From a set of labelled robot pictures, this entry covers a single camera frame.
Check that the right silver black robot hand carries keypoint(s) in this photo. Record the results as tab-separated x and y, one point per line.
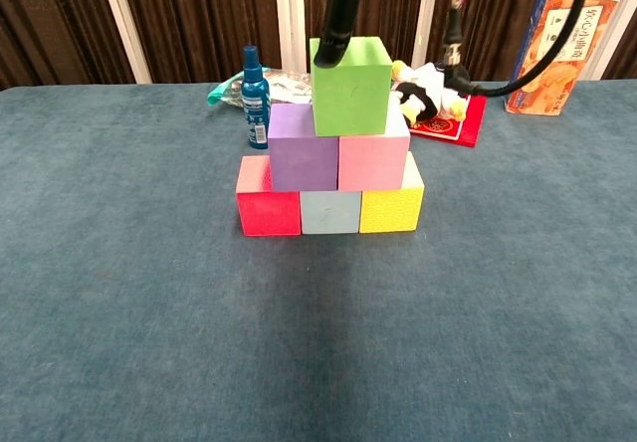
341	14

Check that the green foam cube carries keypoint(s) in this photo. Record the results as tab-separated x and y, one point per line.
351	98

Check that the pink foam cube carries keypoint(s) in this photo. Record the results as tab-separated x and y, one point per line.
370	163

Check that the purple foam cube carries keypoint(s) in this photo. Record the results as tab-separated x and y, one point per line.
303	163

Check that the yellow foam cube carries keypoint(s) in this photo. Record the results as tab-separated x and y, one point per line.
390	210

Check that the red foam cube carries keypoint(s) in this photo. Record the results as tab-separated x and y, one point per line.
269	213

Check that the teal snack bag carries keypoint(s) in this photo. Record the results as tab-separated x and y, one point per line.
283	86

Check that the black white plush penguin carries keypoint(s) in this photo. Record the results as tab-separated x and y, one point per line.
428	93

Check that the blue spray bottle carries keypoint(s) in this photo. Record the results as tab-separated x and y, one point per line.
255	98

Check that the dark brown curtain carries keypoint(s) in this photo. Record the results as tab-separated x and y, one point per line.
199	14

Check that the flat red gift box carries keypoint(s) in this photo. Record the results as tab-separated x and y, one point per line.
473	123

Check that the light blue foam cube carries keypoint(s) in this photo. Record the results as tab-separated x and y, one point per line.
331	213

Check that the blue orange biscuit box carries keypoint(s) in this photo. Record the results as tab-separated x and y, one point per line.
552	64

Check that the teal table mat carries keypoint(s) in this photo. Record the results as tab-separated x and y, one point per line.
318	337

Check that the white frame post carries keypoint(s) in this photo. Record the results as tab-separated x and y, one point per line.
600	64
124	24
288	14
425	14

